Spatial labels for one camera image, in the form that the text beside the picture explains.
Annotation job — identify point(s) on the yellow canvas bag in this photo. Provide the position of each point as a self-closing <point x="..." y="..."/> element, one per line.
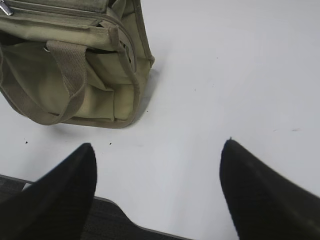
<point x="81" y="62"/>

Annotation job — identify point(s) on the silver zipper pull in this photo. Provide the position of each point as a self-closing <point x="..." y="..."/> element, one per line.
<point x="5" y="8"/>

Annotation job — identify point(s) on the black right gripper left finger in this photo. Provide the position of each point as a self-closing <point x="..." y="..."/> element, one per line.
<point x="56" y="206"/>

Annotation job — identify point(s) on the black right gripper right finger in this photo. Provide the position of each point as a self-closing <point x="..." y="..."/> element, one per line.
<point x="263" y="204"/>

